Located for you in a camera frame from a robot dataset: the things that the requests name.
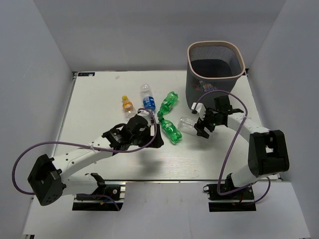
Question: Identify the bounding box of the purple cable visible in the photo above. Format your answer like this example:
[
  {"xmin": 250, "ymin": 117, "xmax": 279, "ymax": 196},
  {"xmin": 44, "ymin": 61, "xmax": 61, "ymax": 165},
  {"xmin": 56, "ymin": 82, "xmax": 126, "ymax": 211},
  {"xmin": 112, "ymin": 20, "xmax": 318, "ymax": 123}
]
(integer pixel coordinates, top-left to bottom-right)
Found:
[
  {"xmin": 194, "ymin": 90, "xmax": 272, "ymax": 206},
  {"xmin": 11, "ymin": 108, "xmax": 158, "ymax": 211}
]

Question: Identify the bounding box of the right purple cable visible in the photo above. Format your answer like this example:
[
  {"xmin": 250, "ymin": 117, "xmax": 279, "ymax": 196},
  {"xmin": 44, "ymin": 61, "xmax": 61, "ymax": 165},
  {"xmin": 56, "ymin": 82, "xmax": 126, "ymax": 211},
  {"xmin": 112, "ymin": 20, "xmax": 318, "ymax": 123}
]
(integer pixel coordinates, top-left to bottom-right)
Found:
[{"xmin": 194, "ymin": 90, "xmax": 272, "ymax": 206}]

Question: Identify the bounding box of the clear unlabelled plastic bottle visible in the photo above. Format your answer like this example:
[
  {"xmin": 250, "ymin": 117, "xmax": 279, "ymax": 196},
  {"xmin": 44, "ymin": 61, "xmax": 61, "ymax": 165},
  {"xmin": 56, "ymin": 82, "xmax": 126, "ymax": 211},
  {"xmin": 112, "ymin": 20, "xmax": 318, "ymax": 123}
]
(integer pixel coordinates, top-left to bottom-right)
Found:
[{"xmin": 177, "ymin": 117, "xmax": 197, "ymax": 136}]

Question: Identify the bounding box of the upper green plastic bottle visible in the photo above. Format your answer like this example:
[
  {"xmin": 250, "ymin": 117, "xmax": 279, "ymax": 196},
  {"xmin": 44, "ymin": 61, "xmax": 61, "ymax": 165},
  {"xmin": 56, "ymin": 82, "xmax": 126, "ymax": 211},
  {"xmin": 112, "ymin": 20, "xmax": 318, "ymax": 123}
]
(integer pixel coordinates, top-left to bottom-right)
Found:
[{"xmin": 157, "ymin": 91, "xmax": 178, "ymax": 117}]

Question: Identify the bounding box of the green plastic bottle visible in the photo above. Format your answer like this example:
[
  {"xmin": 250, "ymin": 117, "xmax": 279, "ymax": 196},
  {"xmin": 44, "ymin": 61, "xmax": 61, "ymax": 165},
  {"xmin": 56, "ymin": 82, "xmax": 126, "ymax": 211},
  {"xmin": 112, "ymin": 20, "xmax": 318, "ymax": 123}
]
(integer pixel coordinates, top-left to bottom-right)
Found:
[
  {"xmin": 157, "ymin": 91, "xmax": 178, "ymax": 117},
  {"xmin": 159, "ymin": 116, "xmax": 182, "ymax": 143}
]

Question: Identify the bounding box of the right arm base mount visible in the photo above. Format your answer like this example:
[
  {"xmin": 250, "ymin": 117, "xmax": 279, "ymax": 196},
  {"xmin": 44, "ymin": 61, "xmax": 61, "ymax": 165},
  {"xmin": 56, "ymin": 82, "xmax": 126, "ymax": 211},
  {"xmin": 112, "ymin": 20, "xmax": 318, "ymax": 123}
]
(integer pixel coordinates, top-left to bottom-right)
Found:
[{"xmin": 203, "ymin": 184, "xmax": 256, "ymax": 212}]

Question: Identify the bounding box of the grey mesh waste bin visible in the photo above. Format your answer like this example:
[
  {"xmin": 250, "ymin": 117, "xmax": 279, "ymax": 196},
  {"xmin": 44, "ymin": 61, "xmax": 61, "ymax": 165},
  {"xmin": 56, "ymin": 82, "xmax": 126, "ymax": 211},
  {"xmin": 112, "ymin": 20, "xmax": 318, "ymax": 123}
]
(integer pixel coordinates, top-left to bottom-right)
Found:
[{"xmin": 185, "ymin": 41, "xmax": 245, "ymax": 108}]

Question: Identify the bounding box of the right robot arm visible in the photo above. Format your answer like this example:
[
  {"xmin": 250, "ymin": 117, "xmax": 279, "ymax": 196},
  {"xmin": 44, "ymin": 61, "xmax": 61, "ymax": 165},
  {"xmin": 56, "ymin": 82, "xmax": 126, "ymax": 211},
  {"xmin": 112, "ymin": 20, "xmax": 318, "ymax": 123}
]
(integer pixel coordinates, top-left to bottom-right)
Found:
[{"xmin": 191, "ymin": 96, "xmax": 290, "ymax": 199}]

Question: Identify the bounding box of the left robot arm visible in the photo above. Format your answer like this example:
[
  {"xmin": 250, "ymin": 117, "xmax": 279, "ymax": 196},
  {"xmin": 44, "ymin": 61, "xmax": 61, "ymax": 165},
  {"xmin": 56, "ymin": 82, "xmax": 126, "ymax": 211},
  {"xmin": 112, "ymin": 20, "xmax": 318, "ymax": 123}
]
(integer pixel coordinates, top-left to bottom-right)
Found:
[{"xmin": 27, "ymin": 113, "xmax": 164, "ymax": 206}]

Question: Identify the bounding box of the red label red cap bottle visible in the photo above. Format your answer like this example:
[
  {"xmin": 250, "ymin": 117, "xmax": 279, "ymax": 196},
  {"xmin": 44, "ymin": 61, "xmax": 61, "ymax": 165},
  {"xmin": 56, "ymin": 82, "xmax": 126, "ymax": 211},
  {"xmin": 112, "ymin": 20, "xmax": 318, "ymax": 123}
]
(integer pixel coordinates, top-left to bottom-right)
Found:
[{"xmin": 193, "ymin": 84, "xmax": 202, "ymax": 92}]

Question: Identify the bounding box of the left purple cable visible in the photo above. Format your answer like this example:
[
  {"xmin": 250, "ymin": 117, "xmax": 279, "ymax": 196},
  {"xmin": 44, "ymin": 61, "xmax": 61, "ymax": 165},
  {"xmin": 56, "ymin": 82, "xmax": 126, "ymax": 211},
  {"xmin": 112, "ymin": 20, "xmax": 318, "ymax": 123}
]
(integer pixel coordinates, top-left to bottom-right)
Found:
[{"xmin": 11, "ymin": 108, "xmax": 158, "ymax": 211}]

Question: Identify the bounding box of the white cap labelled bottle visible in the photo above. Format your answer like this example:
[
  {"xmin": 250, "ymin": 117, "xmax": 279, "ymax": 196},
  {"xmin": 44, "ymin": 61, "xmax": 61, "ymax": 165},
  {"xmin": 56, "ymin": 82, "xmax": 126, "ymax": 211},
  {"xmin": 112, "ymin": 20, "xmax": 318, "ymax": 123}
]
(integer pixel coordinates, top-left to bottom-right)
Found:
[{"xmin": 202, "ymin": 84, "xmax": 217, "ymax": 92}]

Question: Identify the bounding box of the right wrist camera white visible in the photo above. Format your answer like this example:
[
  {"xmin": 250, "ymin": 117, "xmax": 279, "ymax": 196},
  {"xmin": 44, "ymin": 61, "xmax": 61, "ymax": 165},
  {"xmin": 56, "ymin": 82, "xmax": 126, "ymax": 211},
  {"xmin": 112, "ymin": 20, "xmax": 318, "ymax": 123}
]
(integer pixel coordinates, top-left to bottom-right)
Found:
[{"xmin": 191, "ymin": 102, "xmax": 206, "ymax": 120}]

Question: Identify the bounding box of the blue label clear bottle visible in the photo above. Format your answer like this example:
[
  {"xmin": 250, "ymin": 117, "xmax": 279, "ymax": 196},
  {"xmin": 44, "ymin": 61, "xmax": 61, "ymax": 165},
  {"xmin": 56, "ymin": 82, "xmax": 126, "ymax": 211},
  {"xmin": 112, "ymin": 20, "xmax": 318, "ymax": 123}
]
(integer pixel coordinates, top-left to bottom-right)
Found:
[{"xmin": 140, "ymin": 84, "xmax": 156, "ymax": 115}]

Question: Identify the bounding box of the lower green plastic bottle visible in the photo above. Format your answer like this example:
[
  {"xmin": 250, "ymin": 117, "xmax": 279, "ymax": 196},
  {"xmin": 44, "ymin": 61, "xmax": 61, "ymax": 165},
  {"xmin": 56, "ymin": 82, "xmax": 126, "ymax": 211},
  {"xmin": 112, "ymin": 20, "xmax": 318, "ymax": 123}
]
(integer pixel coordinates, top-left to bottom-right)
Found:
[{"xmin": 159, "ymin": 116, "xmax": 182, "ymax": 143}]

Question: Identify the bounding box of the blue corner label sticker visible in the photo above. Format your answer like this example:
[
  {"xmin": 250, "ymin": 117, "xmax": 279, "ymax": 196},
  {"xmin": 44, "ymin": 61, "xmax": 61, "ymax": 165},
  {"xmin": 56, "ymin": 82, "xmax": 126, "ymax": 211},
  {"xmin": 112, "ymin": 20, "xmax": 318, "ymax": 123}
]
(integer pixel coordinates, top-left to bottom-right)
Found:
[{"xmin": 78, "ymin": 72, "xmax": 95, "ymax": 77}]

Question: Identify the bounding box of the orange cap small bottle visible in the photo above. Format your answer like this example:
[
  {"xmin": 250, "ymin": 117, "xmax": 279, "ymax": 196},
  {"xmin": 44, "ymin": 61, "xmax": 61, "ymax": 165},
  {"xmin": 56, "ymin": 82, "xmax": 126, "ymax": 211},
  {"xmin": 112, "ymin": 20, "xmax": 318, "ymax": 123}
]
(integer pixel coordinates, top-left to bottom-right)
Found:
[{"xmin": 122, "ymin": 96, "xmax": 137, "ymax": 120}]

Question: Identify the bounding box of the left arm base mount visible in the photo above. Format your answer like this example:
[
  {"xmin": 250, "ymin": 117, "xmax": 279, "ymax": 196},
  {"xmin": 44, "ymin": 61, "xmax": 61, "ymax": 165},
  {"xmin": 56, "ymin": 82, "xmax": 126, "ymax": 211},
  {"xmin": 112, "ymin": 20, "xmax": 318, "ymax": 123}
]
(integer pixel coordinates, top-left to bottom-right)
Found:
[{"xmin": 72, "ymin": 182, "xmax": 126, "ymax": 212}]

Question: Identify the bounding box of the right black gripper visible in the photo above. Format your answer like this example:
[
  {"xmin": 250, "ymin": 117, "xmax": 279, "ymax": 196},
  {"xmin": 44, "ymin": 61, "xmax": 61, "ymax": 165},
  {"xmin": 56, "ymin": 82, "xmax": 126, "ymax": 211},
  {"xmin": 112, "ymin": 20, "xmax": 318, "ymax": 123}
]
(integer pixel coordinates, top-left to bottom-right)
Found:
[{"xmin": 194, "ymin": 107, "xmax": 223, "ymax": 138}]

